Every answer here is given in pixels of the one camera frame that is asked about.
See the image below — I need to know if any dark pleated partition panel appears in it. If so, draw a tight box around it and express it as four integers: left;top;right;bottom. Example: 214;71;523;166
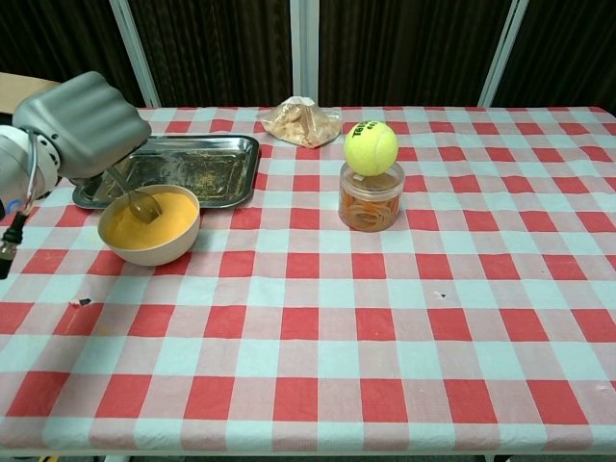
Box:
128;0;295;109
495;0;616;108
319;0;511;108
0;0;148;110

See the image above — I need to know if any yellow tennis ball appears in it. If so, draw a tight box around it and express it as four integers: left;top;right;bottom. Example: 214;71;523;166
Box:
343;119;399;176

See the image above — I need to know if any clear jar of rubber bands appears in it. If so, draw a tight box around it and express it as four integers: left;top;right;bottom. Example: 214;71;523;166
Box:
337;160;406;234

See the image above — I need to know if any stainless steel rectangular tray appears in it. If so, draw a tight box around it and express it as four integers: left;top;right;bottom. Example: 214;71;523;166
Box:
71;134;262;211

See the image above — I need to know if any clear bag of snacks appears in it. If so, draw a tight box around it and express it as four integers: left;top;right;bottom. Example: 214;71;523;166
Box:
259;95;344;148

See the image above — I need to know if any red white checkered tablecloth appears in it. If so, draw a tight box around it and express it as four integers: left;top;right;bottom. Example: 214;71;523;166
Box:
0;105;616;457

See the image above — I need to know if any beige bowl of yellow powder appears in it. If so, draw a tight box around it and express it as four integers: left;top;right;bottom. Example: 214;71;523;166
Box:
97;184;202;268

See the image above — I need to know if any white partition frame post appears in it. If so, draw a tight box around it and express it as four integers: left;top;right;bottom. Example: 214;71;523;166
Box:
477;0;531;108
289;0;321;108
109;0;162;109

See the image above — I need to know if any silver metal spoon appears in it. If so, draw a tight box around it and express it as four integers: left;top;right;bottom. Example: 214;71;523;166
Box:
106;165;163;225

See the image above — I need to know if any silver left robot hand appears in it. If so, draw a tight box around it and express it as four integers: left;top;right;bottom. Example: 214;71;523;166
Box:
12;70;152;187

